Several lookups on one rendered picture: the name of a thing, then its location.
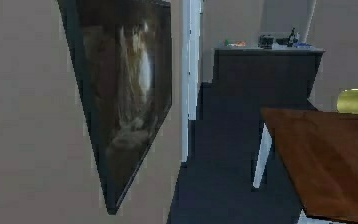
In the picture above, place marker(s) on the white room door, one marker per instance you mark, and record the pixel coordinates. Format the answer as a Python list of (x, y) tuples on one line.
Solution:
[(190, 73)]

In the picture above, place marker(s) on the green small item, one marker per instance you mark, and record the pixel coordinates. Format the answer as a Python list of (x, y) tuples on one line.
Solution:
[(226, 42)]

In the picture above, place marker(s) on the orange food item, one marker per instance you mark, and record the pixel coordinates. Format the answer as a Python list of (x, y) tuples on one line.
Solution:
[(237, 44)]

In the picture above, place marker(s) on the dark grey counter cabinet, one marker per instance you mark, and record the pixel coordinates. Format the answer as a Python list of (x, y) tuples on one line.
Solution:
[(267, 76)]

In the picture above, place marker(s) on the black flat pan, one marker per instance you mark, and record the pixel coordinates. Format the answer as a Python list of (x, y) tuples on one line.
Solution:
[(282, 41)]

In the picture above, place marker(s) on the dark glass bottle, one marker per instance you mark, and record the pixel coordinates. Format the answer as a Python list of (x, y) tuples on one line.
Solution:
[(291, 37)]

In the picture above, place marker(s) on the blue flat item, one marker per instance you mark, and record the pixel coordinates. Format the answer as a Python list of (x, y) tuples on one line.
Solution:
[(303, 45)]

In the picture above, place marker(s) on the brown wooden table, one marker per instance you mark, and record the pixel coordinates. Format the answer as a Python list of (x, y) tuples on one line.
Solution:
[(330, 160)]

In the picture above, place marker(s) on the yellow-green round bowl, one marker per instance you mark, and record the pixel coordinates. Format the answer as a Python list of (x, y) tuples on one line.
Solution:
[(353, 101)]

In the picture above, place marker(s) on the dark framed wall picture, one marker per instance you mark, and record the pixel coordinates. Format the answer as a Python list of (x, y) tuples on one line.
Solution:
[(127, 100)]

